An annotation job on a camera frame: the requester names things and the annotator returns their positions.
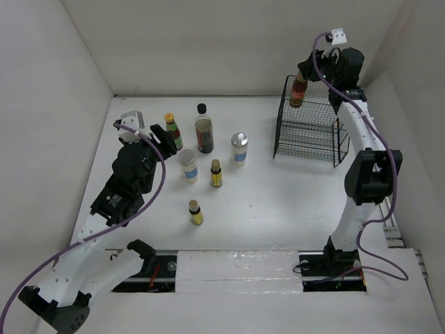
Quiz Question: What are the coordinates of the small yellow bottle front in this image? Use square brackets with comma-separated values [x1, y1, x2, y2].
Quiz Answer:
[188, 200, 204, 225]

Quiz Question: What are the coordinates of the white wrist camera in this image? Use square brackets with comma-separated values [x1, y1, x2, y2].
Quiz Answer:
[114, 111, 145, 145]
[325, 28, 348, 48]

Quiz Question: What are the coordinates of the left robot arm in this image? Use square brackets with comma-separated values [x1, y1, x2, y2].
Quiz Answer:
[17, 120, 177, 333]

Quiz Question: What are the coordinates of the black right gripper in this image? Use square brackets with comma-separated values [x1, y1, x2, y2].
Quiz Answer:
[298, 45, 341, 87]

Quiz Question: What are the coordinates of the green label chili sauce bottle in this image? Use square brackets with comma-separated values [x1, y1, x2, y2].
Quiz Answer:
[164, 113, 183, 150]

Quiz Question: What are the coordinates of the black wire basket rack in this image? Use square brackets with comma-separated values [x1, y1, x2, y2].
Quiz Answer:
[273, 75, 350, 167]

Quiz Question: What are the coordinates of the white spice jar blue label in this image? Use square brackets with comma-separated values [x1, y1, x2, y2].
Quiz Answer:
[178, 149, 198, 184]

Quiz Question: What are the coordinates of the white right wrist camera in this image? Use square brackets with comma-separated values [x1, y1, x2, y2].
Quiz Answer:
[325, 28, 348, 48]

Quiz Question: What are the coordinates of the white spice jar silver lid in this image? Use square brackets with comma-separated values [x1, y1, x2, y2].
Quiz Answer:
[230, 132, 248, 167]

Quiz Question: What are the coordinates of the red label sauce bottle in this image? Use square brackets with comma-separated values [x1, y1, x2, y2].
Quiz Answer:
[289, 71, 308, 108]

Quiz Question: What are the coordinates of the small yellow label bottle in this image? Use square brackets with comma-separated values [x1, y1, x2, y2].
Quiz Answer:
[211, 159, 223, 188]

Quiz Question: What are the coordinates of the tall dark soy sauce bottle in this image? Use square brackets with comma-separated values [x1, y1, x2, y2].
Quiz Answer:
[195, 103, 214, 154]

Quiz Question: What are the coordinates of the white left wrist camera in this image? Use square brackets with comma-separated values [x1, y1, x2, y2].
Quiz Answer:
[114, 111, 145, 145]

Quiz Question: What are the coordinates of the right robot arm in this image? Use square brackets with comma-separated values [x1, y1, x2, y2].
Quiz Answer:
[298, 47, 403, 283]

